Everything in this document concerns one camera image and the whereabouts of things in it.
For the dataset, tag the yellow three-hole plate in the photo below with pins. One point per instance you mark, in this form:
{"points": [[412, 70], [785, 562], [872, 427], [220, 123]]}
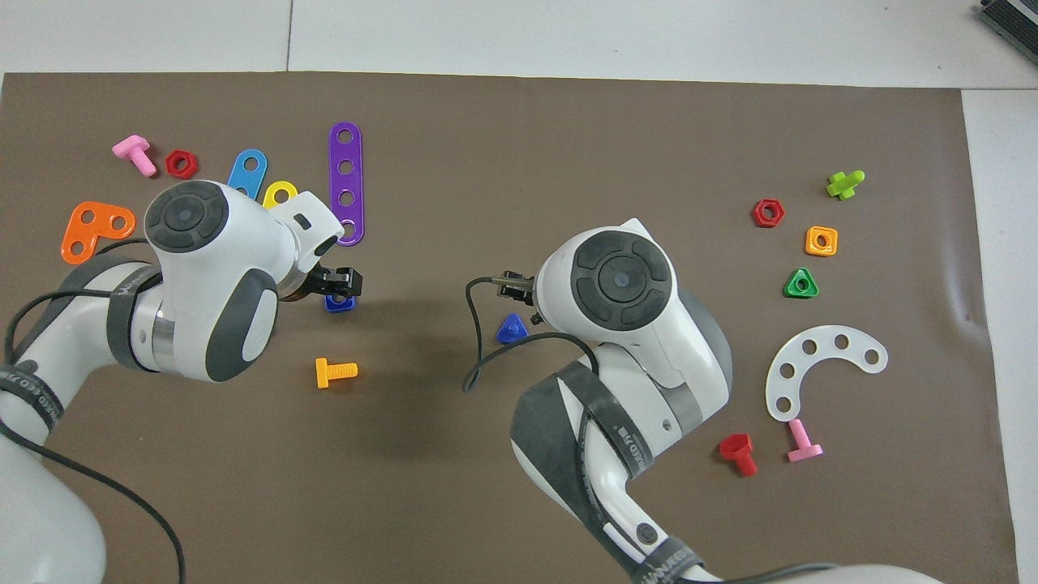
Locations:
{"points": [[280, 188]]}

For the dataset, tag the lime cross-head bolt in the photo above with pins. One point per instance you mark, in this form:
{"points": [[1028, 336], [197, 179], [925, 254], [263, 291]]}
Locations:
{"points": [[844, 184]]}

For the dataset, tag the orange L-shaped plate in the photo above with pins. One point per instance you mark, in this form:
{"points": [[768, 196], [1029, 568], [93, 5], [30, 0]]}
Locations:
{"points": [[97, 223]]}

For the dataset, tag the purple four-hole plate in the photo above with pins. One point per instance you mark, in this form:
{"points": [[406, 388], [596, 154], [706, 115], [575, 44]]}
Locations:
{"points": [[346, 182]]}

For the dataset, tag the orange square nut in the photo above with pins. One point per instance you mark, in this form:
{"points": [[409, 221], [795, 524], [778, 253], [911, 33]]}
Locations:
{"points": [[821, 241]]}

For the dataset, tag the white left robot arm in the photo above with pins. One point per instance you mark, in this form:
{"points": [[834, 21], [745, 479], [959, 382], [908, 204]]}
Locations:
{"points": [[211, 268]]}

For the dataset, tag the white curved perforated plate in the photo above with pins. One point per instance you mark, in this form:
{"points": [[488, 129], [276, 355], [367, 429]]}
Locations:
{"points": [[799, 357]]}

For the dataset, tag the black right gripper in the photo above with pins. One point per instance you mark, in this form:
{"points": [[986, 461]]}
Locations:
{"points": [[529, 290]]}

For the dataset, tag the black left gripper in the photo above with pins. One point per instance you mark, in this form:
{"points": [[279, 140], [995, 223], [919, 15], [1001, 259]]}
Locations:
{"points": [[302, 284]]}

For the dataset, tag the green triangular nut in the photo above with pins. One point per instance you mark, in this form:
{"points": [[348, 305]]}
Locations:
{"points": [[801, 284]]}

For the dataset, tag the blue two-hole plate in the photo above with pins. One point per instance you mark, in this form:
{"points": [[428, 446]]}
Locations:
{"points": [[246, 170]]}

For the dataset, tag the brown table mat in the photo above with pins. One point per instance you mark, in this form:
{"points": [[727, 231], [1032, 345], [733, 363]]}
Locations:
{"points": [[519, 146]]}

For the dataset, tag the red plastic bolt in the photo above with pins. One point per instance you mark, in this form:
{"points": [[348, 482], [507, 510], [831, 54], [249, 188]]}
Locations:
{"points": [[739, 453]]}

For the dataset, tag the blue triangular-head bolt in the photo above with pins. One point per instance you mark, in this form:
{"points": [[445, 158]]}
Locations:
{"points": [[511, 330]]}

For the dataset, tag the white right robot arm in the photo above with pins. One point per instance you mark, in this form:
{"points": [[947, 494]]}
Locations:
{"points": [[632, 341]]}

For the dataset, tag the blue square nut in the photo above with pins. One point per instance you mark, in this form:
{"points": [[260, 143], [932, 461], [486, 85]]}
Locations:
{"points": [[340, 304]]}

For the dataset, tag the dark grey ribbed device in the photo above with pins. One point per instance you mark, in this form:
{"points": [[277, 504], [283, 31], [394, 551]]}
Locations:
{"points": [[1012, 18]]}

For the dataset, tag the pink plastic bolt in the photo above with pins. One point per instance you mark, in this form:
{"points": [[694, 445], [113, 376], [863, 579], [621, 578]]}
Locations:
{"points": [[803, 444], [135, 152]]}

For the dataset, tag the red hexagonal nut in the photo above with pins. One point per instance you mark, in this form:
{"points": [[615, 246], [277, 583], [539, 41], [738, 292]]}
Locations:
{"points": [[768, 213], [182, 164]]}

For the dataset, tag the orange plastic bolt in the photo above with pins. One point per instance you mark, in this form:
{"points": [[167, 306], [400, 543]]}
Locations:
{"points": [[334, 371]]}

